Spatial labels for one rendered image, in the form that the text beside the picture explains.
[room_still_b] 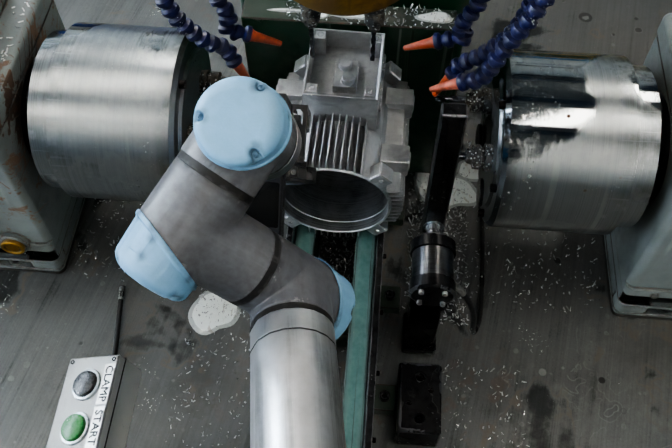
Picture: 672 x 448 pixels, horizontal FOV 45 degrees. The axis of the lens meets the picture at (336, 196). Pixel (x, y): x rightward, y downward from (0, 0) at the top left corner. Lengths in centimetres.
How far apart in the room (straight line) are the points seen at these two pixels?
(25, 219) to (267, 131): 68
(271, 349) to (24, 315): 73
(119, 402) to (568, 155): 61
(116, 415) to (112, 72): 43
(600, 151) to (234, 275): 54
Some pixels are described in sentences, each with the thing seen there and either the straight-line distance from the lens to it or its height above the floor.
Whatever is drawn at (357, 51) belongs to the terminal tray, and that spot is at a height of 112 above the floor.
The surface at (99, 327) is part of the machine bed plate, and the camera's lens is 131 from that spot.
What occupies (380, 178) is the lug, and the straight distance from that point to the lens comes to 105.
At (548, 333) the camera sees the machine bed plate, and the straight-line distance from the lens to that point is 130.
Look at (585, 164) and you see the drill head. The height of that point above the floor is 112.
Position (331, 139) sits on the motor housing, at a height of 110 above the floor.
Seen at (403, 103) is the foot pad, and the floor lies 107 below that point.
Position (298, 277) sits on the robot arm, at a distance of 72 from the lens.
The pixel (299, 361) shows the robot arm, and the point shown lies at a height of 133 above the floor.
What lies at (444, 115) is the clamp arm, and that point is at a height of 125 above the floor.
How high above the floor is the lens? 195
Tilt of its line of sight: 57 degrees down
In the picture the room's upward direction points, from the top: straight up
